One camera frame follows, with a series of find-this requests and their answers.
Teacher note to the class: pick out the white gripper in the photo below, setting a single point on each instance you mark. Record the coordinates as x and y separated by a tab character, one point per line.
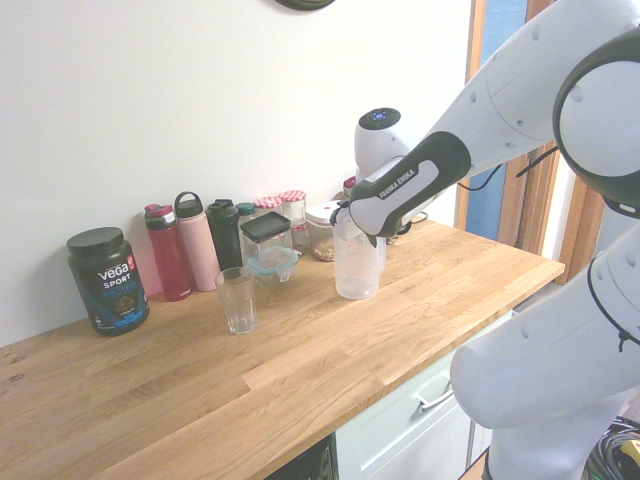
347	227

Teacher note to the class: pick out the clear plastic pitcher blue lid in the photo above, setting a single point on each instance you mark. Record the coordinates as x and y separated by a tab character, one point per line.
355	275

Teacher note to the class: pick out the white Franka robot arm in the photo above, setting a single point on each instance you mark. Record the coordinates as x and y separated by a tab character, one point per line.
500	100

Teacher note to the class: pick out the pink water bottle black cap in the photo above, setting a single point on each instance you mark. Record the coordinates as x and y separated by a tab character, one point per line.
197	250

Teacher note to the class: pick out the red water bottle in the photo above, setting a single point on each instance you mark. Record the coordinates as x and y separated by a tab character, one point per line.
170	260

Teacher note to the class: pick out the nut jar white lid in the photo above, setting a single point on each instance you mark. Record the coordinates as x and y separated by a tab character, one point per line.
321	235

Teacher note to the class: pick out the small jar red lid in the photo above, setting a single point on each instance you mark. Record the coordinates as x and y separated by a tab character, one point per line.
300	237

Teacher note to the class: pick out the glass food container teal lid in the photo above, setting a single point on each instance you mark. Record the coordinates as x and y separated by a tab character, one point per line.
272	270

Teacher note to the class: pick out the clear square container black lid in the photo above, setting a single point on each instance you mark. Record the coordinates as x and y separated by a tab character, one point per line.
265	235

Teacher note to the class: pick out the clear bottle green lid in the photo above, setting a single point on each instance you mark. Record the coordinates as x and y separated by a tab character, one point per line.
246	209

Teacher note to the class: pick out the black shaker bottle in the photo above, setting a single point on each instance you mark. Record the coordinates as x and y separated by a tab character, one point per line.
225	240

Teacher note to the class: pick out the clear faceted drinking glass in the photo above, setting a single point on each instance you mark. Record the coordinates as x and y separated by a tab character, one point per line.
237	305

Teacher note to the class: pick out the wooden framed blue glass door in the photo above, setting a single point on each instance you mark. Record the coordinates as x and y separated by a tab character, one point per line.
537	210

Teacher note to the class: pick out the pale green cabinet drawer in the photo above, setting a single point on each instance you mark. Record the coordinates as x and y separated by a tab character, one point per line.
400	440

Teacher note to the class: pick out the dark appliance under counter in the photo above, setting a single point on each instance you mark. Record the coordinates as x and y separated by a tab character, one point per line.
310	462

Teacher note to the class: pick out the black Vega protein tub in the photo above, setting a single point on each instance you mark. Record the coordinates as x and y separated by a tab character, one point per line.
107	285

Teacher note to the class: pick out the yellow box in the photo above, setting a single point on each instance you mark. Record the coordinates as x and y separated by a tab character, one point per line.
631	452

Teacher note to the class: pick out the black round wall clock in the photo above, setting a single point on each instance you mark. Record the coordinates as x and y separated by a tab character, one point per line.
305	4

